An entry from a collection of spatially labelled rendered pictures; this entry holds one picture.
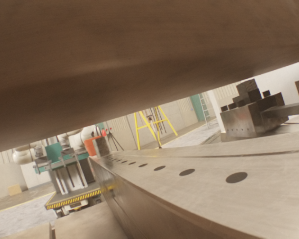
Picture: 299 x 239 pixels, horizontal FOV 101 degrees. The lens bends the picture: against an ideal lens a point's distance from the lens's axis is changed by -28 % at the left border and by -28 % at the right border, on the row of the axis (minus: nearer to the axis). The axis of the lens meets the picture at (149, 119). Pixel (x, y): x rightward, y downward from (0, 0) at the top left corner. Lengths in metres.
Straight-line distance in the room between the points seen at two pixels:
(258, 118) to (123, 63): 1.00
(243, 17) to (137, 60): 0.38
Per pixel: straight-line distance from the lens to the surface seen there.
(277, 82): 3.43
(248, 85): 1.28
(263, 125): 1.17
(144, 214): 0.19
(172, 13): 0.37
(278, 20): 0.73
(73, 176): 2.16
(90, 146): 1.22
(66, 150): 1.65
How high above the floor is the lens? 0.74
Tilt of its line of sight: 3 degrees up
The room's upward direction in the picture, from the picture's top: 19 degrees counter-clockwise
